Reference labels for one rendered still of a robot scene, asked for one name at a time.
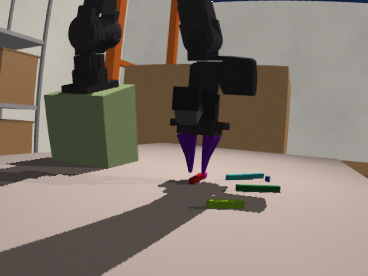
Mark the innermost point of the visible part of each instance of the turquoise rod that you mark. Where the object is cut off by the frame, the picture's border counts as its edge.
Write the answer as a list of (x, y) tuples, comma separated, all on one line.
[(244, 176)]

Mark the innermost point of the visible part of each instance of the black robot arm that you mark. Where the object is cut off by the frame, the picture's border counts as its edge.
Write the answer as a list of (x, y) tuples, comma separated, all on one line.
[(201, 35)]

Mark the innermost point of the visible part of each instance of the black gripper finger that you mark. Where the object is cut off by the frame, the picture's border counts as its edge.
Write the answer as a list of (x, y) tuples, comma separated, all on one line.
[(208, 143), (188, 145)]

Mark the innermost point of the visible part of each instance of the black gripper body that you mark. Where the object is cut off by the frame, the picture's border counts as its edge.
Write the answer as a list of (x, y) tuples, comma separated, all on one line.
[(205, 128)]

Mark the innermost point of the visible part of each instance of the lime green rod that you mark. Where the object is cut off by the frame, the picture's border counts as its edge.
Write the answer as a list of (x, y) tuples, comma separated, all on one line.
[(225, 203)]

